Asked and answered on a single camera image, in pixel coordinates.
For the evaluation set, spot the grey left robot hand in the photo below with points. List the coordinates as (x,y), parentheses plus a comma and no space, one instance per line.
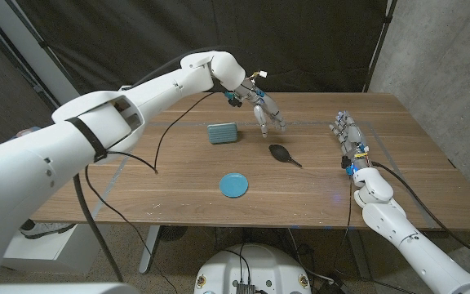
(264,107)

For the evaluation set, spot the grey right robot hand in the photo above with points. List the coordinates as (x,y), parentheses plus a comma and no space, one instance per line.
(353,136)

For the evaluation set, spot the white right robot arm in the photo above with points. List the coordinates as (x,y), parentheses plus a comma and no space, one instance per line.
(398,228)

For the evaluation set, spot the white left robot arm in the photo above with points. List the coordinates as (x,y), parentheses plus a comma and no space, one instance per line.
(35,171)

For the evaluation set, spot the teal ribbed toy box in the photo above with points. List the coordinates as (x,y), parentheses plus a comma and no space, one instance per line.
(222,133)

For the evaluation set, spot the blue round plate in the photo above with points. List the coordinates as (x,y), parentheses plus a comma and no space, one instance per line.
(233,185)

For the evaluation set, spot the white box under table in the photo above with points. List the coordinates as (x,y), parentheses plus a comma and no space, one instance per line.
(67,253)

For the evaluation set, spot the black fabric backdrop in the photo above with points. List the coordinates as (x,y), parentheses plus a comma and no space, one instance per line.
(300,41)

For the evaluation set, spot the black backdrop stand pole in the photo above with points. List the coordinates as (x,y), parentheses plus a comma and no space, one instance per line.
(376,53)
(45,45)

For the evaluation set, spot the grey metal table leg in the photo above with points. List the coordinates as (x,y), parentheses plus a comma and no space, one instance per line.
(357,257)
(149,249)

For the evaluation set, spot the black power adapter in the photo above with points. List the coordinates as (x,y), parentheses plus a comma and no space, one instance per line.
(335,286)

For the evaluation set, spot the black round floor fan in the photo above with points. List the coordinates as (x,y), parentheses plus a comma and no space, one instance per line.
(172,233)

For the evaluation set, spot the white robot torso base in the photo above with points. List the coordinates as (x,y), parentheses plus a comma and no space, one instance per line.
(255,265)

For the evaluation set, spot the grey device on torso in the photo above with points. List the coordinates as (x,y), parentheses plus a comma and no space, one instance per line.
(245,288)

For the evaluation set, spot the white building column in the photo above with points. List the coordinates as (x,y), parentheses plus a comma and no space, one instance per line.
(41,65)

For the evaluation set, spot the grey sneaker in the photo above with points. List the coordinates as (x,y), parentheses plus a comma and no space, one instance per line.
(43,229)

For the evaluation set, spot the white robot head housing edge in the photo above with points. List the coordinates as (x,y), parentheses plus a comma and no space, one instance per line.
(55,289)

